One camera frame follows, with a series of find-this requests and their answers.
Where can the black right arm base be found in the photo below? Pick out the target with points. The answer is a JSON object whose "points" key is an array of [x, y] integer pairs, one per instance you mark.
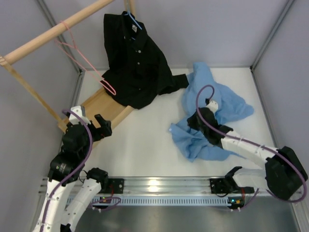
{"points": [[225, 186]]}

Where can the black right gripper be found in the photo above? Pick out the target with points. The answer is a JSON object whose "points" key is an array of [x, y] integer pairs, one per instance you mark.
{"points": [[190, 121]]}

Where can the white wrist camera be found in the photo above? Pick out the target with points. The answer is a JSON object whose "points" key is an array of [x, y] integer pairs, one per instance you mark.
{"points": [[212, 105], [79, 113]]}

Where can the wooden clothes rack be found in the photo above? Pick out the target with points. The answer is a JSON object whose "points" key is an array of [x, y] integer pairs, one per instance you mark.
{"points": [[24, 123]]}

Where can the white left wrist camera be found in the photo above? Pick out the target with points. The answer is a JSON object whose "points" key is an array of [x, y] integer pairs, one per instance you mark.
{"points": [[79, 113]]}

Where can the aluminium mounting rail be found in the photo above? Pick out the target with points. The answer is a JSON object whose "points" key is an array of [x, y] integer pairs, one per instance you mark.
{"points": [[166, 186]]}

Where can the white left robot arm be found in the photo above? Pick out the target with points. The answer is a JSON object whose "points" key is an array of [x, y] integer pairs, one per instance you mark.
{"points": [[77, 143]]}

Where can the slotted grey cable duct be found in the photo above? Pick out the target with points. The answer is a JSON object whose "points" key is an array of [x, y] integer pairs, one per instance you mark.
{"points": [[161, 201]]}

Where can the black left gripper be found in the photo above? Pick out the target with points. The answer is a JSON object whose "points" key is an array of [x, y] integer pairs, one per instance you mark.
{"points": [[105, 130]]}

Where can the light blue shirt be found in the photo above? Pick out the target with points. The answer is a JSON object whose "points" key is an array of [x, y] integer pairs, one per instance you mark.
{"points": [[192, 143]]}

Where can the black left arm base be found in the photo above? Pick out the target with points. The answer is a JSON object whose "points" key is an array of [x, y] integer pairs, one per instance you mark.
{"points": [[113, 186]]}

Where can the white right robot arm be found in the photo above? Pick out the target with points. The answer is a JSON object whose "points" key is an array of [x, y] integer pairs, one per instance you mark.
{"points": [[279, 171]]}

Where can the black button shirt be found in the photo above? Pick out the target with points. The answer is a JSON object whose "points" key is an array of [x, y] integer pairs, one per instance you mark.
{"points": [[138, 69]]}

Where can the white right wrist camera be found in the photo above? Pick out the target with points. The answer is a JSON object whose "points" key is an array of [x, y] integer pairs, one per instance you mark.
{"points": [[212, 105]]}

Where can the pink wire hanger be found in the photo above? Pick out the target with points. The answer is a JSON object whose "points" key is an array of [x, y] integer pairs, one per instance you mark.
{"points": [[104, 83]]}

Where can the blue wire hanger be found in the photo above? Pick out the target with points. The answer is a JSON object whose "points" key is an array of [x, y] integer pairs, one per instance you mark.
{"points": [[132, 26]]}

